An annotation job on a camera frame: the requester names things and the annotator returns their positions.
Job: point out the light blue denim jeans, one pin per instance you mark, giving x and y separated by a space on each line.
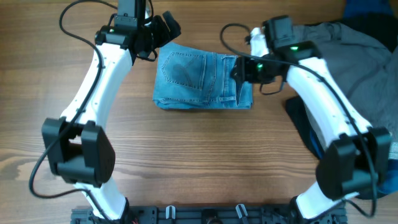
189 78

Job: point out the dark blue garment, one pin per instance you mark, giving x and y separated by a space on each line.
358 14

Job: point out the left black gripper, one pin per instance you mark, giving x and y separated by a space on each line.
166 27

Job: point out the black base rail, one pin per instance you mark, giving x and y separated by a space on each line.
266 214

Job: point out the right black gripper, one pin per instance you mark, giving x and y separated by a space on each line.
239 72

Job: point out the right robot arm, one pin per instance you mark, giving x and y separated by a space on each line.
355 161

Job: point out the grey button shirt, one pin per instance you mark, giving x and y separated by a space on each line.
363 63

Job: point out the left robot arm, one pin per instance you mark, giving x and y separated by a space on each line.
77 147

